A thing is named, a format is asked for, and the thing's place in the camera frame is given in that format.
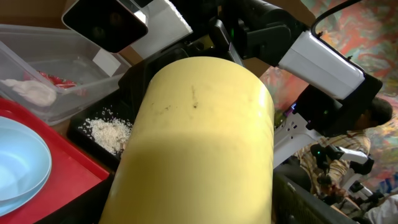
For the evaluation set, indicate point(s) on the clear plastic bin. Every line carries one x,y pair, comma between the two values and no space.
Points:
62,53

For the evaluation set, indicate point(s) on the light blue plate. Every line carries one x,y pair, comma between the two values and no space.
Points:
26,164

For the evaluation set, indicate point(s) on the black tray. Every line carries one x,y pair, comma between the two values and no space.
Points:
125,110

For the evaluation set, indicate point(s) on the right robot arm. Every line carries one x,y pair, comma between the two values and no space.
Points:
338,92

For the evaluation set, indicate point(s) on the rice and food scraps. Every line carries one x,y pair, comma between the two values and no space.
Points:
108,130

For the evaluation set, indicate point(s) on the yellow plastic cup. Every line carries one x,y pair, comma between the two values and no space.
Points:
200,151

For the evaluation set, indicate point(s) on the red sauce packet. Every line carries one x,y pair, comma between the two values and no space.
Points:
59,82

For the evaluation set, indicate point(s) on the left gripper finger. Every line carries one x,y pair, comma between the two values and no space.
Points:
293,204

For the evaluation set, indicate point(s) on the red plastic tray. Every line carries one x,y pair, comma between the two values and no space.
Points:
77,186

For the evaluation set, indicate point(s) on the person in plaid shirt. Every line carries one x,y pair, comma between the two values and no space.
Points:
351,140

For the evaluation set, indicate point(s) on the white napkin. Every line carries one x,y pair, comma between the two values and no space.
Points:
31,91

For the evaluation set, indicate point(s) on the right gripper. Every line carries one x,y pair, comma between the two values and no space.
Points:
216,43

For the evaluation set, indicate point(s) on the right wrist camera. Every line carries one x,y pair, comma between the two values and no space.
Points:
114,25

